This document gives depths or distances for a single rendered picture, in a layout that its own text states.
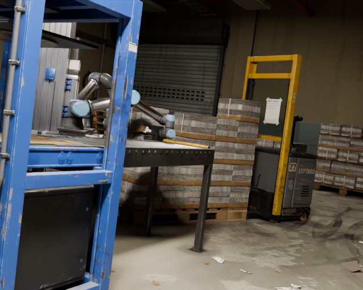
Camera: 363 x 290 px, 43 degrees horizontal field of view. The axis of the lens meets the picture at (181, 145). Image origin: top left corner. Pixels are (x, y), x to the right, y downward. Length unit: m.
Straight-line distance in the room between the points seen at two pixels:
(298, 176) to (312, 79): 5.73
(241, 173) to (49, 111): 2.13
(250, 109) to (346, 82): 5.96
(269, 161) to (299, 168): 0.35
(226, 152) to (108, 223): 2.61
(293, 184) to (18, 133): 3.96
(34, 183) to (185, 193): 2.70
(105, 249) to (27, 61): 1.02
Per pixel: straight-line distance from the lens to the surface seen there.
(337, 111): 10.69
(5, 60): 2.95
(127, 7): 2.31
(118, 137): 2.29
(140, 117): 4.11
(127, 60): 2.30
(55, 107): 3.90
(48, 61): 3.94
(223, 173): 4.78
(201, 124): 4.50
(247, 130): 4.92
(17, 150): 1.87
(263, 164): 5.50
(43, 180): 1.99
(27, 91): 1.87
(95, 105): 3.60
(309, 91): 10.90
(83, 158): 2.35
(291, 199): 5.39
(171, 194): 4.40
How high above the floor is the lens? 0.99
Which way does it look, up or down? 3 degrees down
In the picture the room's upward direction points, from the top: 7 degrees clockwise
